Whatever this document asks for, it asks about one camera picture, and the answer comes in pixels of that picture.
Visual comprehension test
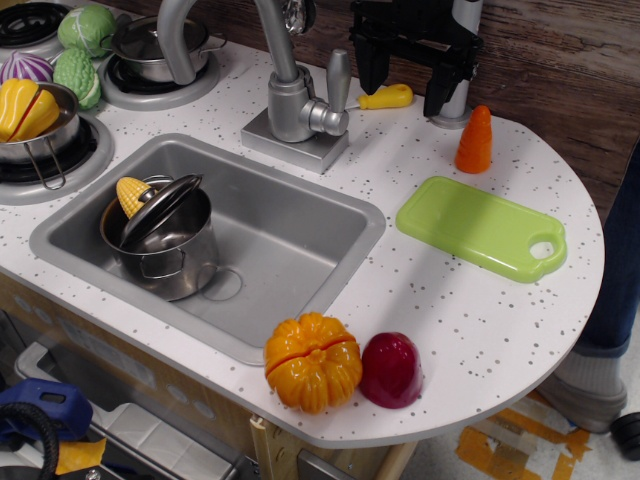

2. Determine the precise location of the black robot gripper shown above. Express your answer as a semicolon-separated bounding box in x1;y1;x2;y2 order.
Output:
350;0;469;117

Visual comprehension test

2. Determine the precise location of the orange toy carrot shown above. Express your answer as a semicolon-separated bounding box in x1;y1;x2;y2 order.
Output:
455;105;493;174

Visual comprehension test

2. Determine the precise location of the green plastic cutting board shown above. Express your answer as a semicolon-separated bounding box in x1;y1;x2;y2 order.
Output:
396;176;567;283

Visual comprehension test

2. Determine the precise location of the silver toy faucet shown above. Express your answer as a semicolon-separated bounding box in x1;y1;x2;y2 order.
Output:
156;0;351;176

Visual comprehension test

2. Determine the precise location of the grey toy sink basin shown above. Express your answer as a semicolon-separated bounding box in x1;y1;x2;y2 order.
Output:
30;134;385;366

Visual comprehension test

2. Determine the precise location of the small steel pot on burner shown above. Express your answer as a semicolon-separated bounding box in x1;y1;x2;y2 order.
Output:
100;15;227;83

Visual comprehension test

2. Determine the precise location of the back right stove burner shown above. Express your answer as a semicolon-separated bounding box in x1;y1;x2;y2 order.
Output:
98;53;220;111

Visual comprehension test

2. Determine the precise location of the stove burner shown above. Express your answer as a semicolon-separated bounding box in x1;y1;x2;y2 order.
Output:
1;2;71;62
1;114;114;206
98;53;220;111

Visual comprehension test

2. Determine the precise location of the steel pot lid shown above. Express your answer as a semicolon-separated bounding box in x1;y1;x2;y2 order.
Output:
120;174;202;248

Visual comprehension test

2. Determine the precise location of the steel pot in sink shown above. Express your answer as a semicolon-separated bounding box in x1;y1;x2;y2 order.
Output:
100;175;219;301

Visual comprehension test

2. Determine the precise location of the yellow toy corn cob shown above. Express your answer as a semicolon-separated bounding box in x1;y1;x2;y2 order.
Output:
116;177;152;219

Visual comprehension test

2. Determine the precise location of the dark red toy fruit half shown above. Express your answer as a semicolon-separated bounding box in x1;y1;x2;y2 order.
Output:
360;332;423;409

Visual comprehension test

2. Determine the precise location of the orange toy pumpkin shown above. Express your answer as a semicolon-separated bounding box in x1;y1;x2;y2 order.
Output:
263;312;363;414

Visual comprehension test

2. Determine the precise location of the green toy cabbage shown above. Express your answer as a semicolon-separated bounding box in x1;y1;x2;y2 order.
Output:
57;4;116;58

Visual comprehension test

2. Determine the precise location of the person leg in jeans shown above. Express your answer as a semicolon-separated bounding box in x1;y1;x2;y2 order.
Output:
577;148;639;358

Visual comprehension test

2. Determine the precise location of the green toy bitter melon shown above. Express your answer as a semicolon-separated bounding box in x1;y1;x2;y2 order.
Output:
53;48;102;110

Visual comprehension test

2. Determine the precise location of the grey shoe with white sock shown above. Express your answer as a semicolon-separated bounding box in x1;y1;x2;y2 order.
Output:
536;352;628;434

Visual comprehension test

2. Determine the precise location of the back left stove burner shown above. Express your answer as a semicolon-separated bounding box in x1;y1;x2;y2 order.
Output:
1;2;71;62

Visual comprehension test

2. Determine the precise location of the yellow toy bell pepper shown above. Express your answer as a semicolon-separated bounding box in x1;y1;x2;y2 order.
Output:
1;78;60;143

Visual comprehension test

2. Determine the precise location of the purple toy onion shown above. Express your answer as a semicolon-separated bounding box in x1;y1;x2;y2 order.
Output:
1;51;54;83

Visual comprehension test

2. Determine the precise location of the front left stove burner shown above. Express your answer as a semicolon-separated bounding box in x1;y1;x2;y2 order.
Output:
1;114;114;206

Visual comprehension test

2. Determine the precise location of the blue clamp tool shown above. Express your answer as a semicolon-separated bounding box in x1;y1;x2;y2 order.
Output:
1;378;93;441

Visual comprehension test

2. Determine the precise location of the grey post with base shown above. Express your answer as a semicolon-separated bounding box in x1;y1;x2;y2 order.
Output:
431;0;483;130

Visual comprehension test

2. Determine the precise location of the steel strainer pot with handle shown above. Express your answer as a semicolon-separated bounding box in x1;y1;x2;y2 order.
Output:
1;81;80;165

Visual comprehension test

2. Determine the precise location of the black cable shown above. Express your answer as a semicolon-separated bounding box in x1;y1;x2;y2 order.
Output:
0;402;61;480

